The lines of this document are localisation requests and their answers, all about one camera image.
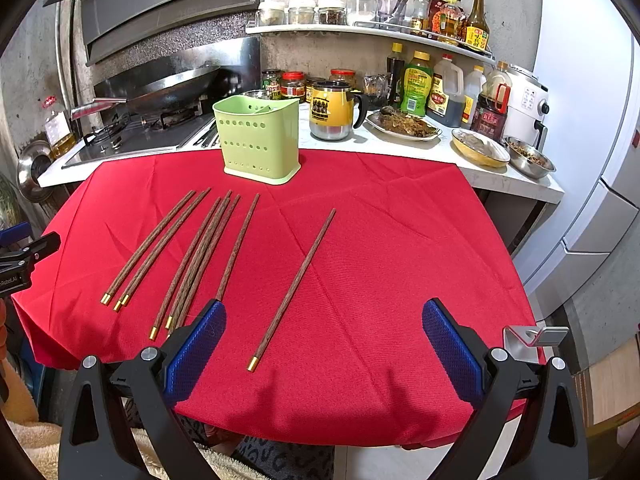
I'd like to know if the dark soy sauce bottle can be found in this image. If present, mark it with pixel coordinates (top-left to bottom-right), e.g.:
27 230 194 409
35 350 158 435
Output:
386 42 405 105

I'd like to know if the white refrigerator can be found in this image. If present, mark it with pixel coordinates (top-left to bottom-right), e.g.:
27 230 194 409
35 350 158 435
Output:
514 0 639 320

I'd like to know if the metal table clamp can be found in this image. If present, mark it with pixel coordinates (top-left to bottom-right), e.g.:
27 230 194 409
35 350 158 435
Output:
502 325 570 363

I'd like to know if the glass jar red lid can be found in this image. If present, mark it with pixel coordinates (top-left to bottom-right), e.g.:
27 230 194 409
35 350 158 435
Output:
346 0 376 26

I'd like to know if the large oil jug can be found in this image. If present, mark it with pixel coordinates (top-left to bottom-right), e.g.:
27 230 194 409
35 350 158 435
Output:
426 53 465 128

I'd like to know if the white rice cooker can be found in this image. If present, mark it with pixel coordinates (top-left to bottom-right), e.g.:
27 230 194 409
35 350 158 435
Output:
502 64 549 150

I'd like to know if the red lid sauce jar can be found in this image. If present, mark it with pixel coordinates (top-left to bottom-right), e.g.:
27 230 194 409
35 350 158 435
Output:
280 70 306 102

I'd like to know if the green utensil holder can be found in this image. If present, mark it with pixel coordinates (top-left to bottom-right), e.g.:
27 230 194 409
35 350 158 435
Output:
213 96 300 185

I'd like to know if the cooking oil bottle red cap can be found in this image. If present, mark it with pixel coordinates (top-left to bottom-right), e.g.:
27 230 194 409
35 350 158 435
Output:
41 94 79 161

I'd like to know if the red tablecloth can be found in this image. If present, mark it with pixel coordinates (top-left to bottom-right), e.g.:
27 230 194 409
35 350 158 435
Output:
13 151 534 446

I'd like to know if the plate of cooked food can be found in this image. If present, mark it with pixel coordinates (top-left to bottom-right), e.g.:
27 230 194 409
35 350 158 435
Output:
367 106 440 140

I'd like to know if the wooden chopstick gold tip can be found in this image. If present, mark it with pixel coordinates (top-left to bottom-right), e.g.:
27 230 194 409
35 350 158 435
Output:
215 193 260 301
100 190 195 306
246 208 336 373
114 188 210 312
167 194 241 335
165 191 231 332
149 197 221 341

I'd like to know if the black wok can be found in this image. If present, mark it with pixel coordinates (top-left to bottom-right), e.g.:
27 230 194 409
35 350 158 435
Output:
70 66 227 120

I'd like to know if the white plastic bottle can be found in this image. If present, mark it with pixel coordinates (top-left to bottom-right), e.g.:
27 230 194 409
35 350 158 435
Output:
461 65 486 129

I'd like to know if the green bottle yellow cap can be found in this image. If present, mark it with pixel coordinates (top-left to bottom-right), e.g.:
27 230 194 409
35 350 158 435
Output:
400 50 433 117

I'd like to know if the small steel bowl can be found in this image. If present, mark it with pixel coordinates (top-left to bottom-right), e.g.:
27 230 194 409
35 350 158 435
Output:
503 136 555 180

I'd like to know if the tall brown sauce bottle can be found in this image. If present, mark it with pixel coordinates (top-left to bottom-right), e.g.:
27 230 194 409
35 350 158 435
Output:
464 0 489 51

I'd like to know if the yellow steel mug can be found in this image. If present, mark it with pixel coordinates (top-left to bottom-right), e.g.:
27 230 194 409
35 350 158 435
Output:
309 80 369 142

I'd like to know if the yellow rimmed dish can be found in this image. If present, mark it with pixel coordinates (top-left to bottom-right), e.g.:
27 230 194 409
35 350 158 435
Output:
451 128 510 168

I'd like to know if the white wall shelf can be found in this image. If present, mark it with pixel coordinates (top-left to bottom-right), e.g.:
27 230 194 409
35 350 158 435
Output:
245 21 497 66

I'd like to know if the red handled dark jug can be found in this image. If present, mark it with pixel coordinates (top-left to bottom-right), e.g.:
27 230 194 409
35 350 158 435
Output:
471 61 512 142

